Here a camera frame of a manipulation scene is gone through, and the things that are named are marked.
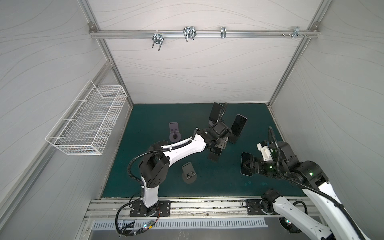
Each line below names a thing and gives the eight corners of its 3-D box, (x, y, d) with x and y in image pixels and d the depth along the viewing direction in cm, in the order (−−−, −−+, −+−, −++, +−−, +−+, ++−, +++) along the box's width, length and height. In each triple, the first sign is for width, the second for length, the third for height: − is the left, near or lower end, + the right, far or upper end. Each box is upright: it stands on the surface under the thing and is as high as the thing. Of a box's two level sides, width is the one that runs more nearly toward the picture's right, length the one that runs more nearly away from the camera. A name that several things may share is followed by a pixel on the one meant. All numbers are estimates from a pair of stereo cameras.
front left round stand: (185, 186, 82) (184, 181, 75) (180, 172, 87) (179, 166, 80) (196, 181, 84) (196, 175, 77) (191, 168, 89) (190, 161, 82)
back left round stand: (170, 142, 100) (167, 132, 91) (171, 132, 106) (169, 122, 97) (180, 142, 100) (179, 132, 91) (181, 132, 106) (180, 122, 97)
